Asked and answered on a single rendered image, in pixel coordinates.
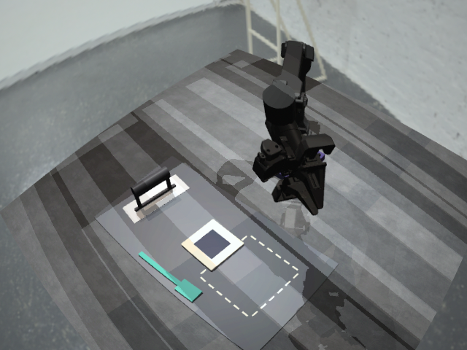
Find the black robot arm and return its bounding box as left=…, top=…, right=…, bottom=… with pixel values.
left=252, top=40, right=314, bottom=182

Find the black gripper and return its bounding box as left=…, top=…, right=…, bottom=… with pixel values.
left=271, top=129, right=336, bottom=216

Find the beige square tile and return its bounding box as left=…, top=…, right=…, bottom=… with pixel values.
left=181, top=219, right=244, bottom=271

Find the teal small trowel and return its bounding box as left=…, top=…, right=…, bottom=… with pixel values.
left=139, top=251, right=202, bottom=302

